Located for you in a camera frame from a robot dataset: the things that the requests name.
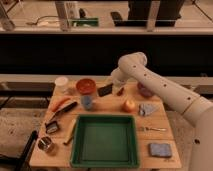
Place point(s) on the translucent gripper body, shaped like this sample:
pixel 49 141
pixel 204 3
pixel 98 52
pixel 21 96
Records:
pixel 116 84

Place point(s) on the grey crumpled cloth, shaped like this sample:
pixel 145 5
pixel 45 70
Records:
pixel 146 109

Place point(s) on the blue paper cup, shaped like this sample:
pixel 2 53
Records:
pixel 87 102

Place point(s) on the blue sponge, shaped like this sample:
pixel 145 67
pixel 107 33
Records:
pixel 162 150

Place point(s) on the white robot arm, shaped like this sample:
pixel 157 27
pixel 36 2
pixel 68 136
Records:
pixel 197 110

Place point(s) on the wooden board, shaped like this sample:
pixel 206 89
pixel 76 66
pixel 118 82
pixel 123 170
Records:
pixel 113 105

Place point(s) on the white cup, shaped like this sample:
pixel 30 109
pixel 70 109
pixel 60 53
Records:
pixel 62 83

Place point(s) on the banana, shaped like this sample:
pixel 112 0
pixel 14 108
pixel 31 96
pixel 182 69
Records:
pixel 70 131

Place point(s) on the apple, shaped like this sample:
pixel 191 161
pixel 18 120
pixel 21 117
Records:
pixel 129 106

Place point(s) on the dark red grapes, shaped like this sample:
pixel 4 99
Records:
pixel 120 92

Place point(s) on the purple bowl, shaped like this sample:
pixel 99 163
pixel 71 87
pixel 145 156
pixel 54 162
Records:
pixel 144 91

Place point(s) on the black handled knife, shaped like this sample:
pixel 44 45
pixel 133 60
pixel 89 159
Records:
pixel 64 110

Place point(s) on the black eraser block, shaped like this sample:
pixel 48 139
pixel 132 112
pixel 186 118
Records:
pixel 105 90

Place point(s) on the green plastic tray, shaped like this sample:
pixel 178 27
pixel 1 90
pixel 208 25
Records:
pixel 105 141

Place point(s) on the red bowl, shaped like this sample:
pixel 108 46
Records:
pixel 86 86

